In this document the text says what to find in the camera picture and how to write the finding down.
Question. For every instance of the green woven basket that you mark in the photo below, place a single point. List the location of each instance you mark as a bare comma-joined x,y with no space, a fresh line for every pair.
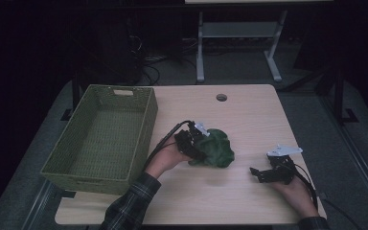
105,143

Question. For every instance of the person's right hand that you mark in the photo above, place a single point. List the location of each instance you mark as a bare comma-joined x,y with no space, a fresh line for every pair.
297,195

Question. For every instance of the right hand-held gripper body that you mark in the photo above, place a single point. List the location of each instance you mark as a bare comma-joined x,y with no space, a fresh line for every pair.
282,166

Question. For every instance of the black metal stand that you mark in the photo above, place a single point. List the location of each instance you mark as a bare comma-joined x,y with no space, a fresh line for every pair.
339,96

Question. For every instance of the white metal shelf stand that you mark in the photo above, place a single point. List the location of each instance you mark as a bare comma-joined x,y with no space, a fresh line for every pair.
239,30

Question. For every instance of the green fuzzy cloth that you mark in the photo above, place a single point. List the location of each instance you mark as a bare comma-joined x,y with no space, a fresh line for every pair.
215,150

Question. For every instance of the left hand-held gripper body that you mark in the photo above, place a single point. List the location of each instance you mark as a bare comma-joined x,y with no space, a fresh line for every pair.
188,140

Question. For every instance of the person's left hand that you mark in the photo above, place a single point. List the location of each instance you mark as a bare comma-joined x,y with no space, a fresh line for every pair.
167,158

